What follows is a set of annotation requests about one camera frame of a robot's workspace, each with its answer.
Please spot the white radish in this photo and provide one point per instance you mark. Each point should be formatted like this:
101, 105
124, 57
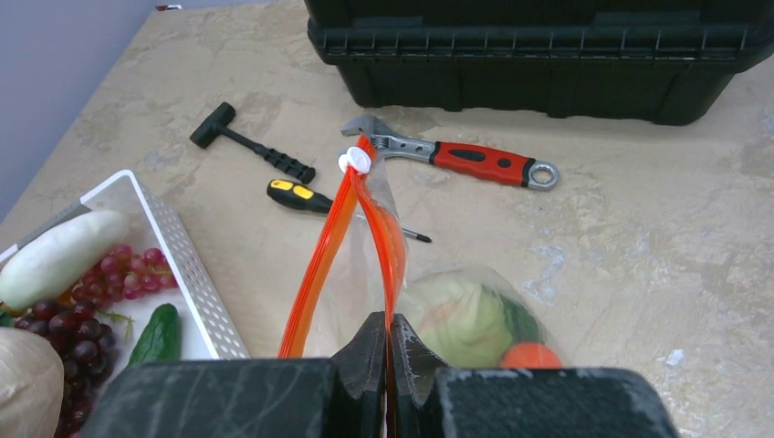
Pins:
45, 267

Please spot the adjustable wrench red handle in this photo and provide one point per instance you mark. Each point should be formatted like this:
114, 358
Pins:
481, 162

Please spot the light red grape bunch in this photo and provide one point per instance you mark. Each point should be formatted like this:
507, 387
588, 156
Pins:
123, 274

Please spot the beige ginger root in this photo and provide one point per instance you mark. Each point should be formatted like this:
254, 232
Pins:
32, 385

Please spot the black plastic toolbox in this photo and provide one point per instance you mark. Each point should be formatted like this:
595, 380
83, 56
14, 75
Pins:
665, 62

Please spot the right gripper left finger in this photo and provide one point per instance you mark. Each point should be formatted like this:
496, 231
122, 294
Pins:
340, 396

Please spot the black hammer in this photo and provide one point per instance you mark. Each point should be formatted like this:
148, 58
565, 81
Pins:
216, 124

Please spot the purple grape bunch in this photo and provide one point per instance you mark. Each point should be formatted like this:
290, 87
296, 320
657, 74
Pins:
86, 348

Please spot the green cabbage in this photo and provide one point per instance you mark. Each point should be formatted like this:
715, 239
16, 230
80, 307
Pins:
467, 318

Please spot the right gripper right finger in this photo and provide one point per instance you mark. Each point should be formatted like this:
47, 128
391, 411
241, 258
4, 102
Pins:
432, 399

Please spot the clear zip top bag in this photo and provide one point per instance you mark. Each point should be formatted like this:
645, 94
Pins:
358, 266

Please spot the yellow black screwdriver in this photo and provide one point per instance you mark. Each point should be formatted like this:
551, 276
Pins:
299, 197

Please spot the white plastic basket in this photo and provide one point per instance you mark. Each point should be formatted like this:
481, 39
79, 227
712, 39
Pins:
208, 330

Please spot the green cucumber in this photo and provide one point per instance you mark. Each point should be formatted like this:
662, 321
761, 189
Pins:
161, 339

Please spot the orange carrot green top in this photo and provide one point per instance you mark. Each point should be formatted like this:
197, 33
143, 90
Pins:
530, 355

